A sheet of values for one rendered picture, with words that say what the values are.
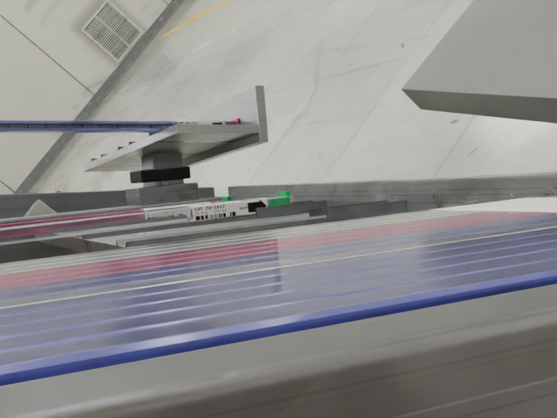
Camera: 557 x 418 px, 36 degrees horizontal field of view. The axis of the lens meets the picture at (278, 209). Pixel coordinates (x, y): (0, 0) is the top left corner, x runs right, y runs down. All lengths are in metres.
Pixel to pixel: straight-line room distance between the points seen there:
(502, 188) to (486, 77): 0.45
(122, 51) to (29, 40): 0.88
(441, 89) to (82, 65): 7.60
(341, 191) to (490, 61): 0.35
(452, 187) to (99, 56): 8.07
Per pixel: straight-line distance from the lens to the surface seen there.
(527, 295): 0.16
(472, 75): 0.96
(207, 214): 0.62
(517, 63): 0.91
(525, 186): 0.48
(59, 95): 8.41
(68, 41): 8.50
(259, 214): 0.64
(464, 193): 0.52
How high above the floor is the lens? 0.97
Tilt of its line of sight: 20 degrees down
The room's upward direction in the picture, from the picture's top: 49 degrees counter-clockwise
